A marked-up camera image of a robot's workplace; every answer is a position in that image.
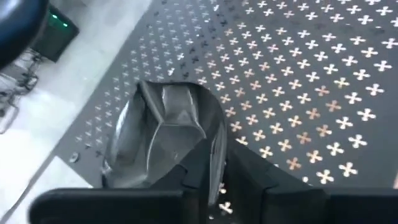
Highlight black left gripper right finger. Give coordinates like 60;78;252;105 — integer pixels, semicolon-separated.
224;140;327;224

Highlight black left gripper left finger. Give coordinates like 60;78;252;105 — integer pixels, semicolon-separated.
150;138;216;224

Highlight black perforated metal shelf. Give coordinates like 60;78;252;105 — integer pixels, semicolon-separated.
52;0;398;220

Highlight black box with green lights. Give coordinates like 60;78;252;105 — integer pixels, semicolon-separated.
30;3;80;63

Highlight tangled black cables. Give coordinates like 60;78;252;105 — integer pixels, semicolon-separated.
0;48;43;135

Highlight dark blurred cable sleeve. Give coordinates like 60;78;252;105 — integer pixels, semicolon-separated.
0;0;51;68

